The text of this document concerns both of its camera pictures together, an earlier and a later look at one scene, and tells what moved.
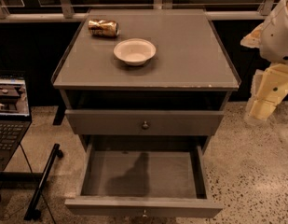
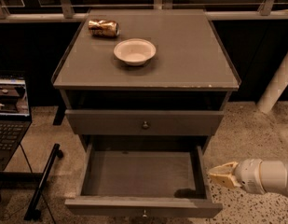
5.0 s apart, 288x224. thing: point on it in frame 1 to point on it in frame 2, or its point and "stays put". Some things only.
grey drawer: x=144 y=178 stays put
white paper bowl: x=134 y=51 stays put
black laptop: x=12 y=119 stays put
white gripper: x=278 y=37 to x=250 y=174
